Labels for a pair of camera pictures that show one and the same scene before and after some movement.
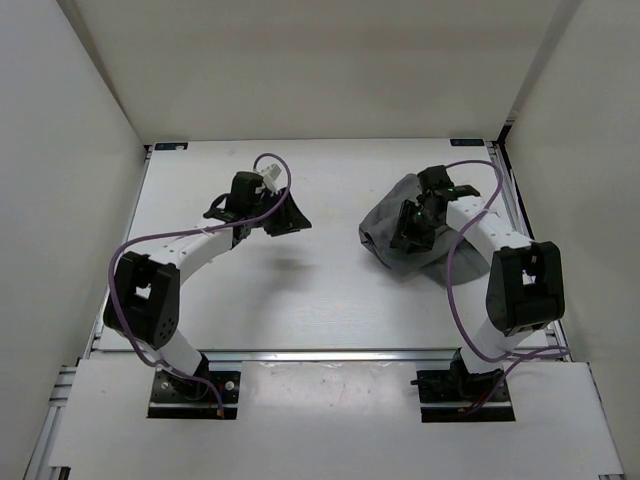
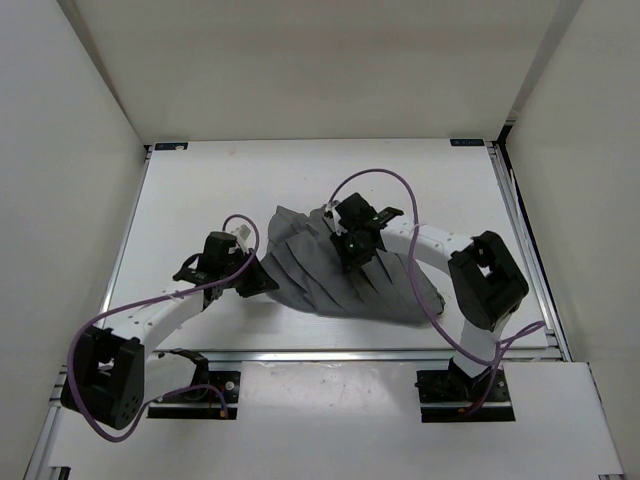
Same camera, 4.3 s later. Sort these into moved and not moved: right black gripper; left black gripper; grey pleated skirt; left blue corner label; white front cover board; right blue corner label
Moved: grey pleated skirt; right black gripper; left black gripper
Not moved: right blue corner label; left blue corner label; white front cover board
